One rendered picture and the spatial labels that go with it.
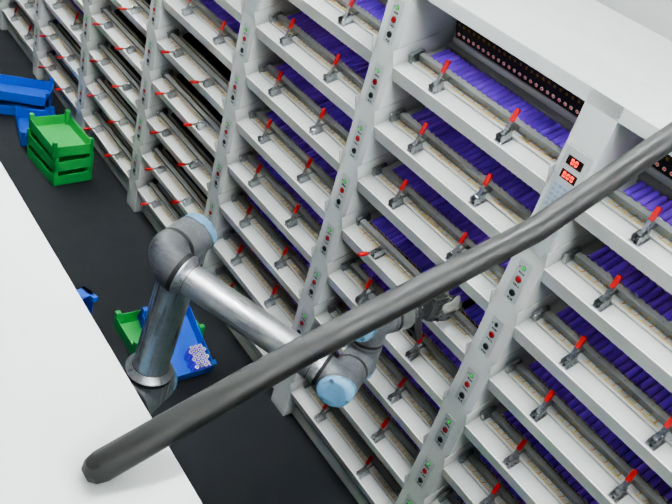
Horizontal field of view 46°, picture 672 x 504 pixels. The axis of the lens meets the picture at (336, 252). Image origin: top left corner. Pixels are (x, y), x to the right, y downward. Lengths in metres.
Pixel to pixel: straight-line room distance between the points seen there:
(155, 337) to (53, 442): 1.74
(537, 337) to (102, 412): 1.52
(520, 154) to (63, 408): 1.51
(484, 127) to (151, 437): 1.58
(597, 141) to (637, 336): 0.44
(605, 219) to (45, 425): 1.43
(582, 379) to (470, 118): 0.71
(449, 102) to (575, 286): 0.59
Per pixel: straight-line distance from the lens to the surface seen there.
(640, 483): 2.08
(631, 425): 1.97
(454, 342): 2.24
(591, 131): 1.85
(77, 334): 0.74
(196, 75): 3.28
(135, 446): 0.62
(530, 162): 1.98
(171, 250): 2.06
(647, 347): 1.88
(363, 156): 2.40
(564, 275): 1.97
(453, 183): 2.16
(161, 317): 2.33
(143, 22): 3.70
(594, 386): 2.00
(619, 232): 1.85
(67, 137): 4.18
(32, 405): 0.68
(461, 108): 2.13
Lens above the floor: 2.23
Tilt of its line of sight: 34 degrees down
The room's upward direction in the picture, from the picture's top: 17 degrees clockwise
